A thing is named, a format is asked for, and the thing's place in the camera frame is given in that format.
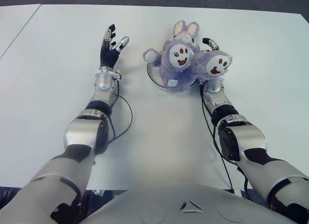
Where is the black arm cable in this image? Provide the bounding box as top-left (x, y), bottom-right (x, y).
top-left (199, 83), bottom-right (254, 200)
top-left (107, 74), bottom-right (134, 144)

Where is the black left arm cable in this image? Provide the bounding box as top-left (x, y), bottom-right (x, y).
top-left (107, 74), bottom-right (134, 144)

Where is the white plate with black rim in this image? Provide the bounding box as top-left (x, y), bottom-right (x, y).
top-left (146, 63), bottom-right (201, 91)

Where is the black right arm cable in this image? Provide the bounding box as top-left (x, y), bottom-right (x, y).
top-left (199, 83), bottom-right (254, 200)

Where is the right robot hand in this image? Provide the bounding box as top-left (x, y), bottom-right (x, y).
top-left (201, 37), bottom-right (222, 53)

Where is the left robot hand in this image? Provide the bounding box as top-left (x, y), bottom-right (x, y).
top-left (99, 23), bottom-right (130, 71)

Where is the purple plush bunny doll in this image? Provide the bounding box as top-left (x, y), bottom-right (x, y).
top-left (142, 20), bottom-right (234, 94)

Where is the grey robot torso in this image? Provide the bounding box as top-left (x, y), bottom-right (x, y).
top-left (79, 184), bottom-right (290, 224)

